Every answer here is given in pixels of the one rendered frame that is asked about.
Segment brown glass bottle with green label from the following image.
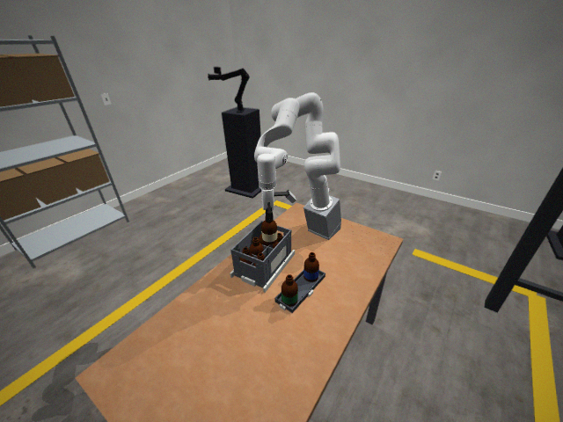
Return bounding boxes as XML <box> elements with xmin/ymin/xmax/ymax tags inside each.
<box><xmin>281</xmin><ymin>274</ymin><xmax>298</xmax><ymax>307</ymax></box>

